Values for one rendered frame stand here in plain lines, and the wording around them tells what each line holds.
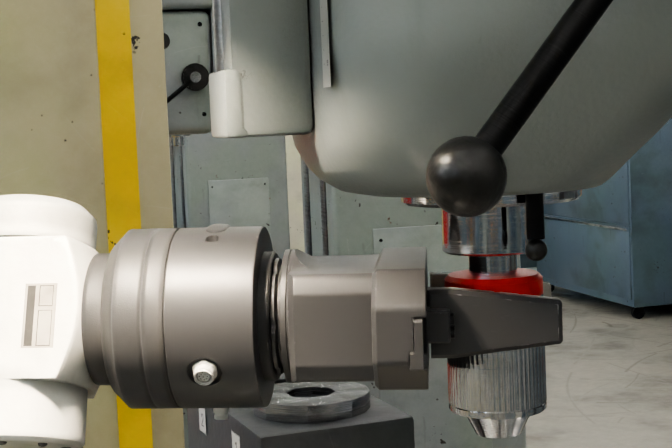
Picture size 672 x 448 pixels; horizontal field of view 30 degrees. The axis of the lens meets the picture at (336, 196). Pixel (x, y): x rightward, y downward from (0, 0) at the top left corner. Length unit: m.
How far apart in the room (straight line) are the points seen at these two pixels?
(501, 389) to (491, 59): 0.17
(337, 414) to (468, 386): 0.34
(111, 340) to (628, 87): 0.26
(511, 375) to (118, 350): 0.18
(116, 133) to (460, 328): 1.74
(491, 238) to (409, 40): 0.12
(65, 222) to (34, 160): 1.65
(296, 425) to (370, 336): 0.36
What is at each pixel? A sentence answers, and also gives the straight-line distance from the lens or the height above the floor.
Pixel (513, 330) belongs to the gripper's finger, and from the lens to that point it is 0.58.
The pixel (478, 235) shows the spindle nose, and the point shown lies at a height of 1.29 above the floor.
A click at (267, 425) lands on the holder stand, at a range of 0.93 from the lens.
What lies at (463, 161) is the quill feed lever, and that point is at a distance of 0.45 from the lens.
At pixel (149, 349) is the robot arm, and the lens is 0.58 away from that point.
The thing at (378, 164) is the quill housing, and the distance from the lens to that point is 0.53.
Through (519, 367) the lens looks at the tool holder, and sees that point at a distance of 0.59.
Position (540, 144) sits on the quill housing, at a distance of 0.53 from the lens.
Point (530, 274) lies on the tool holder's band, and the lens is 0.60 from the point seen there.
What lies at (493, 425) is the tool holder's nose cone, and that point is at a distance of 0.61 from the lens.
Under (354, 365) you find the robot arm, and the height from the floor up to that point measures 1.23.
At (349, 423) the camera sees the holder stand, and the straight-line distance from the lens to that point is 0.92.
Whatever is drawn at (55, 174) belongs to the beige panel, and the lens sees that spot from 2.28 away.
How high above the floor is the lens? 1.35
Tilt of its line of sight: 4 degrees down
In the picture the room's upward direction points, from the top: 2 degrees counter-clockwise
